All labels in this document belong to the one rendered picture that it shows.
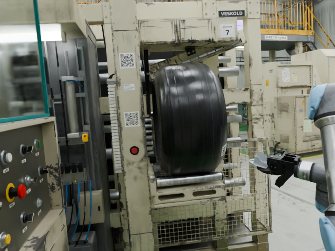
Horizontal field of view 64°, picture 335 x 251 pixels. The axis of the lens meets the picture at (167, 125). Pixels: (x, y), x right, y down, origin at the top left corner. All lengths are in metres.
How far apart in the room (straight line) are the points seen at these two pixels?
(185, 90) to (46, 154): 0.63
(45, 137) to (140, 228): 0.69
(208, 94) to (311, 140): 5.08
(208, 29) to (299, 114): 4.40
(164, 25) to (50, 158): 1.00
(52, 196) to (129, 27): 0.84
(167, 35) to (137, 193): 0.92
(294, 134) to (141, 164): 4.75
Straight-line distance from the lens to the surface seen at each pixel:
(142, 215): 1.48
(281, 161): 1.18
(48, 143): 1.15
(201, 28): 1.74
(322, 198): 1.19
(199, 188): 1.37
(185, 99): 1.19
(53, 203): 1.20
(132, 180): 1.42
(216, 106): 1.21
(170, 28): 1.70
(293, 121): 5.87
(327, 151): 0.95
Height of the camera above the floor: 1.30
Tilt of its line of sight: 5 degrees down
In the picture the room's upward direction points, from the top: 4 degrees counter-clockwise
